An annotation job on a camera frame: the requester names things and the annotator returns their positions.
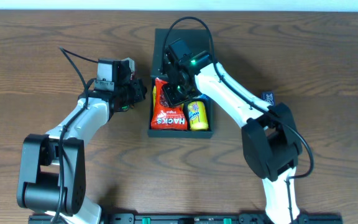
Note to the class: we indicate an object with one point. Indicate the red Hacks candy bag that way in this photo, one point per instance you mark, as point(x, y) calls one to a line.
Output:
point(164, 116)

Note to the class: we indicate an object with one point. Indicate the blue Eclipse mint tin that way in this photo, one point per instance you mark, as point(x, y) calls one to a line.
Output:
point(269, 97)

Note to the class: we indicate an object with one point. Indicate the yellow snack bag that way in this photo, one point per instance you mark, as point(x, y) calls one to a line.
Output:
point(154, 94)

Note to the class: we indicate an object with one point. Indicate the blue Oreo cookie pack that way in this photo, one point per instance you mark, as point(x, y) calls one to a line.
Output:
point(202, 97)

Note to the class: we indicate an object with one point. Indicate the yellow candy roll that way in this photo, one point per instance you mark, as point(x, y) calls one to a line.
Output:
point(198, 119)

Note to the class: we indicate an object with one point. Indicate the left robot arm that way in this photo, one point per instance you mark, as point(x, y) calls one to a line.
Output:
point(52, 170)

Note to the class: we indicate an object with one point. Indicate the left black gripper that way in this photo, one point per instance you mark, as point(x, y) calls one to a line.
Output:
point(138, 90)

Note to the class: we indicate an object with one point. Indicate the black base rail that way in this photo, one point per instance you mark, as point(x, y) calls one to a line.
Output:
point(245, 218)

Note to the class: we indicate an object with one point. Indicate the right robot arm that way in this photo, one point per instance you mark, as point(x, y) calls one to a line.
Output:
point(271, 144)

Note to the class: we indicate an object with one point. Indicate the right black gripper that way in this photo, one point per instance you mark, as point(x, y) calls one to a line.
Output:
point(173, 94)

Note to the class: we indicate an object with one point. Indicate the KitKat Milo chunky bar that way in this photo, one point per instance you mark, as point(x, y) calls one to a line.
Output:
point(132, 67)

